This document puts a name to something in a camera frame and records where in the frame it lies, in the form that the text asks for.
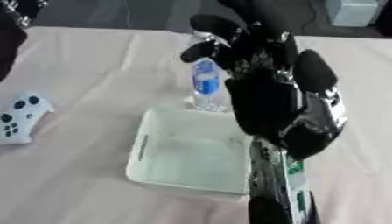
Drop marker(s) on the white plastic box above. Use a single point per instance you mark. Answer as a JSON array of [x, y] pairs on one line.
[[191, 151]]

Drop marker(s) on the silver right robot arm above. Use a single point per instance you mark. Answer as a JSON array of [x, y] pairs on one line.
[[278, 189]]

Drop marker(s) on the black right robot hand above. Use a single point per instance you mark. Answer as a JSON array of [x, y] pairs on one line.
[[265, 99]]

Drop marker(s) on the clear bottle with blue label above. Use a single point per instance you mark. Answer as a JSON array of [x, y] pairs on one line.
[[205, 84]]

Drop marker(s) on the pale blue box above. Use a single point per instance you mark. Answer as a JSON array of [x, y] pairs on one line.
[[354, 11]]

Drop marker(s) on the white game controller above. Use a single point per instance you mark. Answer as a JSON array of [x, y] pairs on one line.
[[18, 118]]

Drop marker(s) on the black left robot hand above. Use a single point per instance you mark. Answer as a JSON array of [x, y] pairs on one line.
[[13, 35]]

